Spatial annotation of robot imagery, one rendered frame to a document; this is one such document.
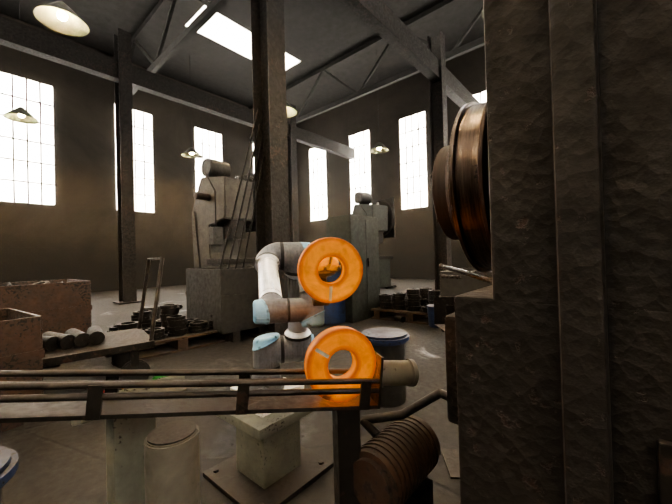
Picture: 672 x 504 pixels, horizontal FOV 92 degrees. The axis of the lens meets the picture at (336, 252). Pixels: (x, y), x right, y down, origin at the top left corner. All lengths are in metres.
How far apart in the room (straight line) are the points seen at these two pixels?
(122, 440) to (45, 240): 11.37
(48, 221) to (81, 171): 1.74
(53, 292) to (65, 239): 8.18
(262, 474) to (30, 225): 11.28
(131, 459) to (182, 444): 0.21
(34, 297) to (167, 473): 3.41
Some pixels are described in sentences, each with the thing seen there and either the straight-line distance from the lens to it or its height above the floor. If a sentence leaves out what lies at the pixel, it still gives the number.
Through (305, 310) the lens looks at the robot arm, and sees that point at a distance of 1.01.
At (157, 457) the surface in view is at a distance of 0.96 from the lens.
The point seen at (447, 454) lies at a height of 0.01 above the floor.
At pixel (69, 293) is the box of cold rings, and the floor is 0.62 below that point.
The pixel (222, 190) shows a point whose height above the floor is 2.14.
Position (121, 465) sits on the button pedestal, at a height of 0.42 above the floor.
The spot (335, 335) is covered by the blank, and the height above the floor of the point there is 0.77.
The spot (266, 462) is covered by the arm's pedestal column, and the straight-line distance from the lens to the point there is 1.57.
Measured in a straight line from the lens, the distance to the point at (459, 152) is 0.84.
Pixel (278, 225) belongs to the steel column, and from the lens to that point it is 3.87.
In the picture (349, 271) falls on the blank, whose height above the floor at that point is 0.90.
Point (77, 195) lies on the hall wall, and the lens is 12.57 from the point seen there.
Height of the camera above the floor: 0.94
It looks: 1 degrees up
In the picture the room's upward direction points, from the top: 2 degrees counter-clockwise
